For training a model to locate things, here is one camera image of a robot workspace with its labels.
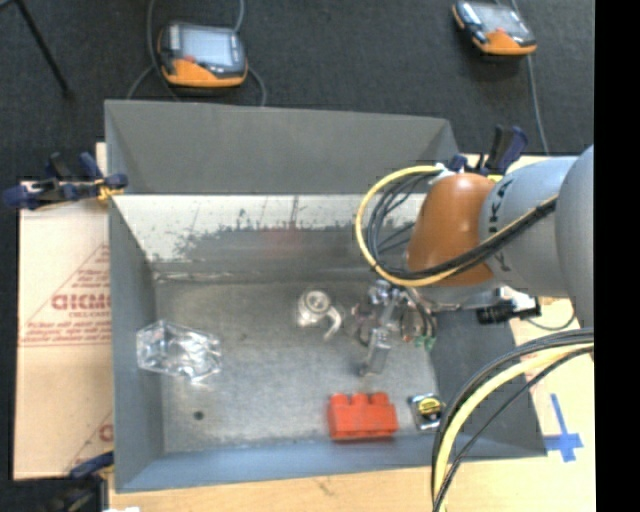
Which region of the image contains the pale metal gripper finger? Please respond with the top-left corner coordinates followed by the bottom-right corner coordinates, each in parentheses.
top-left (358, 327), bottom-right (393, 378)
top-left (351, 279), bottom-right (397, 335)

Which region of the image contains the small clear glass jug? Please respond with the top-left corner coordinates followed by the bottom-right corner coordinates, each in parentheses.
top-left (295, 289), bottom-right (347, 343)

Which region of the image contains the red toy brick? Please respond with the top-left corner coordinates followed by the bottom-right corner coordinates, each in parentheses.
top-left (326, 391), bottom-right (400, 443)

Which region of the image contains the silver and yellow tape measure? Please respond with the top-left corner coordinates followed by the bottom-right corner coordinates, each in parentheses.
top-left (406, 393), bottom-right (447, 433)

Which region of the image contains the grey metal bin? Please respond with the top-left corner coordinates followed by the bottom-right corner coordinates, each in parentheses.
top-left (103, 98), bottom-right (548, 494)

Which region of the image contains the clear glass block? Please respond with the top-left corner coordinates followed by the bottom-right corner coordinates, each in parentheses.
top-left (135, 319), bottom-right (223, 385)

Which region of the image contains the brown cardboard board red print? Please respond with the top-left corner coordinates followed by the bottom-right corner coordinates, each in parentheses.
top-left (11, 141), bottom-right (116, 481)

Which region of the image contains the black cylinder on white bracket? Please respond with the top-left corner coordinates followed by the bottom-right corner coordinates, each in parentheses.
top-left (476, 288), bottom-right (542, 325)

